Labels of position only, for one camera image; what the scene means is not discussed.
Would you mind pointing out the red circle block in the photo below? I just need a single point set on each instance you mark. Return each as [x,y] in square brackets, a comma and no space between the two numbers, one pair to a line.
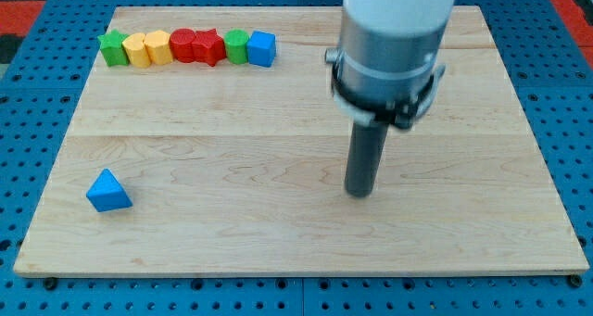
[181,45]

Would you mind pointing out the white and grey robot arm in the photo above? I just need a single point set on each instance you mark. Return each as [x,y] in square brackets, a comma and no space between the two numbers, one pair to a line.
[383,67]

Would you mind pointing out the green circle block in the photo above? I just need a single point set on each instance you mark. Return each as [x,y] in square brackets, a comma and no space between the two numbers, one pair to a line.
[235,45]

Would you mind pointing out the yellow heart block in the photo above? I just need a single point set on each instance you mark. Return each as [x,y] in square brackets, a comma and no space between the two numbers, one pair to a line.
[134,46]

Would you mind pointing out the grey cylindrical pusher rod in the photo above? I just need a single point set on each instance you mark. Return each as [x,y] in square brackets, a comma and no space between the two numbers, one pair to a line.
[364,155]

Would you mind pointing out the blue cube block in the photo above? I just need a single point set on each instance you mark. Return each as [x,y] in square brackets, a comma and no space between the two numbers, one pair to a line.
[261,49]

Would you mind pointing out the green star block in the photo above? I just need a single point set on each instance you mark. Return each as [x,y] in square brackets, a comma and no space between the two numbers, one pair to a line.
[111,48]

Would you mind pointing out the yellow hexagon block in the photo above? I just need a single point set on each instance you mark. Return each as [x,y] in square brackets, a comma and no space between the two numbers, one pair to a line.
[157,44]

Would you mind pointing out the light wooden board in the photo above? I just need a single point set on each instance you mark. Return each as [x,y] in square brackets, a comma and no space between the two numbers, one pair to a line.
[237,170]

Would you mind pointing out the blue triangle block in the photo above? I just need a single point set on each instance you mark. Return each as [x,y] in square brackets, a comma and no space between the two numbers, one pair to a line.
[106,193]

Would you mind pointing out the red star block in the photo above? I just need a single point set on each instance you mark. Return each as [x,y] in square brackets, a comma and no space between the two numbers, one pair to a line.
[208,47]

